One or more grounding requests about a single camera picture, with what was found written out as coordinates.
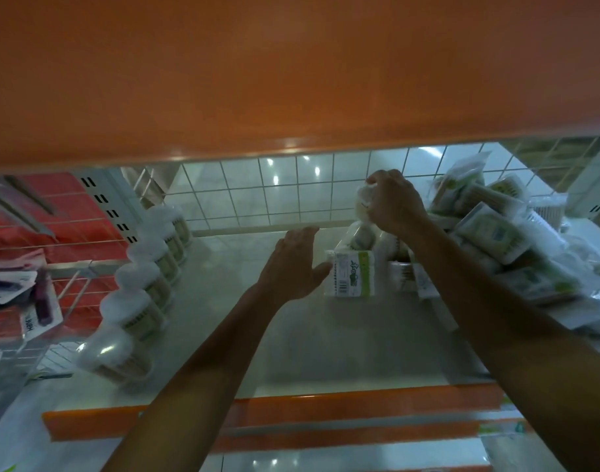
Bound hanging dark packaged items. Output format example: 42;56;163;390
0;174;60;240

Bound person's left forearm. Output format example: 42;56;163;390
101;285;282;472

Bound pile of cotton swab packs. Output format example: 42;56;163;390
324;151;600;341

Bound person's right forearm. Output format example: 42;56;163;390
407;224;600;472

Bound white slotted shelf post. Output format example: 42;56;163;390
73;167;146;244

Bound white shelf board orange rim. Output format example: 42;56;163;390
201;437;493;472
211;410;537;456
0;0;600;175
0;368;125;472

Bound person's right hand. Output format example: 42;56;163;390
364;169;429;239

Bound person's left hand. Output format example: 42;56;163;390
257;226;333;306

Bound white wire basket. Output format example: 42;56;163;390
14;259;130;380

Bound white slotted end post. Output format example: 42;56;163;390
565;137;600;220

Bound pile of toothbrush packs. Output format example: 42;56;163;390
0;250;65;344

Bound white shelf orange rail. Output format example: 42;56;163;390
42;226;600;442

